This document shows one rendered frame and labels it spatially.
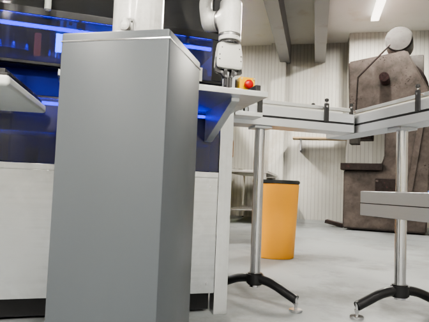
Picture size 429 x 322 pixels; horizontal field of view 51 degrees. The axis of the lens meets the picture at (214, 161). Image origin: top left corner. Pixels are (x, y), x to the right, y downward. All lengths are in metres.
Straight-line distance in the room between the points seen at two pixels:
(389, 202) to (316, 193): 6.76
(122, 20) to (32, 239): 1.05
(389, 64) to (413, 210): 5.19
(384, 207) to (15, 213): 1.58
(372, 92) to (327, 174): 2.43
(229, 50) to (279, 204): 2.02
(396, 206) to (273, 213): 1.55
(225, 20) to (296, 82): 7.51
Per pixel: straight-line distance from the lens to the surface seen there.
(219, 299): 1.98
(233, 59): 1.69
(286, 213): 3.55
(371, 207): 2.29
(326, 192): 8.91
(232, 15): 1.72
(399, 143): 2.17
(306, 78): 9.19
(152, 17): 1.09
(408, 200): 2.08
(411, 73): 7.07
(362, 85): 7.08
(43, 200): 1.84
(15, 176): 1.85
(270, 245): 3.56
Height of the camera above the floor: 0.53
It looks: 4 degrees up
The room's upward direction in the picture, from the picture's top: 2 degrees clockwise
